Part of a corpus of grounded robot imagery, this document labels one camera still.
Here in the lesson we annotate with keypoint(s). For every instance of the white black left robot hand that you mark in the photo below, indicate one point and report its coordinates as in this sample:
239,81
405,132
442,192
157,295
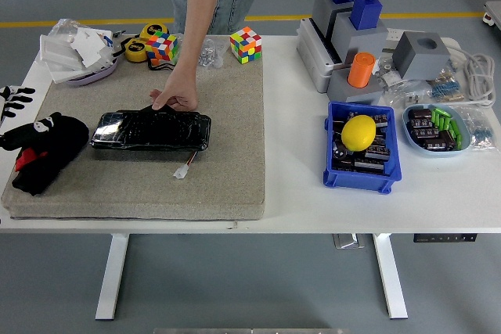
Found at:
15,97

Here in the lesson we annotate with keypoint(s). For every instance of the person's hand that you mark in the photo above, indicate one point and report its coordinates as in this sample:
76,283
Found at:
182,91

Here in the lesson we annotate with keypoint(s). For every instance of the black rag with red patch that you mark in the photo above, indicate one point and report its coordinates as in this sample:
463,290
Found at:
58,150

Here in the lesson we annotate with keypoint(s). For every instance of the person's forearm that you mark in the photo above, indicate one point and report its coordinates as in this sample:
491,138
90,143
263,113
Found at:
195,29

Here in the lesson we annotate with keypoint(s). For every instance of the black table control panel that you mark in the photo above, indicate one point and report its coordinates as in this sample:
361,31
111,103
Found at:
446,238

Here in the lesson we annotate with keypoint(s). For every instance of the clear bag of screws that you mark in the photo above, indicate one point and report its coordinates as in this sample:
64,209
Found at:
211,56

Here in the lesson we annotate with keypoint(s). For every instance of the multicoloured puzzle cube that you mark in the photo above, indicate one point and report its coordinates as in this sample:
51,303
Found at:
246,45
160,48

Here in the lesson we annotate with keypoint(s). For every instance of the grey-brown mat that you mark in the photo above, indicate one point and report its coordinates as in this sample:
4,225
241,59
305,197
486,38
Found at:
227,134

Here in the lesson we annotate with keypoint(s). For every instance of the yellow tape measure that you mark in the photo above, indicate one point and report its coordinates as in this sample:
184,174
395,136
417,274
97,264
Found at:
150,30
135,50

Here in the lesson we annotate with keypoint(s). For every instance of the purple tray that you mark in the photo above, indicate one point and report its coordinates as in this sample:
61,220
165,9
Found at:
94,77

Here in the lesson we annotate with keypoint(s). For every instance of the empty clear plastic bag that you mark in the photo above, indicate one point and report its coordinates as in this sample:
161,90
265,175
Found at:
64,29

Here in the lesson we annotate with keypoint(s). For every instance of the broken white plastic piece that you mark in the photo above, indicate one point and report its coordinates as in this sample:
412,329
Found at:
88,46

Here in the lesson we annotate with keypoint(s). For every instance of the grey junction box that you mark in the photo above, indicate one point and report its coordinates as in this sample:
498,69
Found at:
313,60

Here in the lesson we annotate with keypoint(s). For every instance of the tall grey block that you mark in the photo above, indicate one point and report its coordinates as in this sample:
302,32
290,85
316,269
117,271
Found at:
323,13
364,44

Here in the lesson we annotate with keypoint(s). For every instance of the black cylindrical capacitor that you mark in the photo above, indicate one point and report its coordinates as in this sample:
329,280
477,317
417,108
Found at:
381,119
424,133
419,123
440,141
419,113
339,151
379,152
370,164

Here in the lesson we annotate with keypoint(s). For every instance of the orange cylinder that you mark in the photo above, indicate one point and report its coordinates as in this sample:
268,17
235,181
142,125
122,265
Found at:
360,72

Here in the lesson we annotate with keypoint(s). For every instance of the yellow lemon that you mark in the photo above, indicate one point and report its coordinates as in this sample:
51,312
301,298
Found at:
358,132

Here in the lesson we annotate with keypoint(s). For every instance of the low grey block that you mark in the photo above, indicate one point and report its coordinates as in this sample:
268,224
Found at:
364,95

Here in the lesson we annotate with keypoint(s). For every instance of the blue plastic bin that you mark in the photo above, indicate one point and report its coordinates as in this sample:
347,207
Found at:
352,183

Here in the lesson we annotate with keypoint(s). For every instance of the white table leg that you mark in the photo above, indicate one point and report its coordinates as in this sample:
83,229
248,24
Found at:
391,275
111,275

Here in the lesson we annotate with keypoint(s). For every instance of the clear bag of small parts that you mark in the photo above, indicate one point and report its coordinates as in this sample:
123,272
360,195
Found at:
389,74

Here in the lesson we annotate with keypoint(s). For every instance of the clear bag with plug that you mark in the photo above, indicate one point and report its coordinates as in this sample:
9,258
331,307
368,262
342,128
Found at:
407,95

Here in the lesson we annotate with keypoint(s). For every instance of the grey block with round hole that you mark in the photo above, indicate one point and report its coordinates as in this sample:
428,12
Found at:
422,60

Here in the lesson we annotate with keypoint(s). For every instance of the green cylinder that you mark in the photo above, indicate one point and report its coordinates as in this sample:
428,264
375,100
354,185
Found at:
445,110
435,116
455,130

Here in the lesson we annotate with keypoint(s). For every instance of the clear bag of blue resistors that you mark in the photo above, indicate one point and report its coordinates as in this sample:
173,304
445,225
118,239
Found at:
483,134
446,89

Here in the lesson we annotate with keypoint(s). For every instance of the light blue dish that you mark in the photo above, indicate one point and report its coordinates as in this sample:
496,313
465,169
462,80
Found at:
442,154

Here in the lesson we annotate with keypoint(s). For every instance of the white power strip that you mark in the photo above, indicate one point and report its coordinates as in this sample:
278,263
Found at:
451,42

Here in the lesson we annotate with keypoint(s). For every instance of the white cart with red wheel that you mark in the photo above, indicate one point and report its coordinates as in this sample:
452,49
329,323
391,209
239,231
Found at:
494,13

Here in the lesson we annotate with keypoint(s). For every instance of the grey metal bracket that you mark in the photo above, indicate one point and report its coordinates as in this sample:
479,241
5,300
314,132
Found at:
346,241

